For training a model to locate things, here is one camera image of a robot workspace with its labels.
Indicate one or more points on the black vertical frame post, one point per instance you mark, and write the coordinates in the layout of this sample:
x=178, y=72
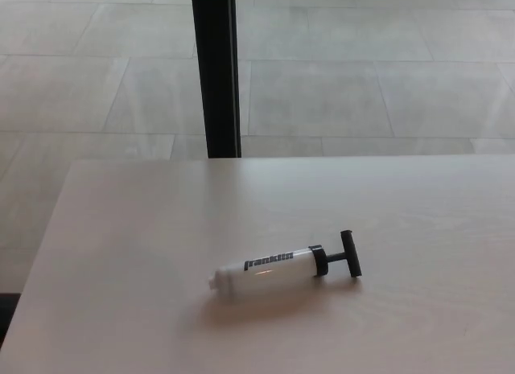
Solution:
x=217, y=68

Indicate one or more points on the white Franklin hand air pump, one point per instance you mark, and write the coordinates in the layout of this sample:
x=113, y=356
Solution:
x=265, y=269

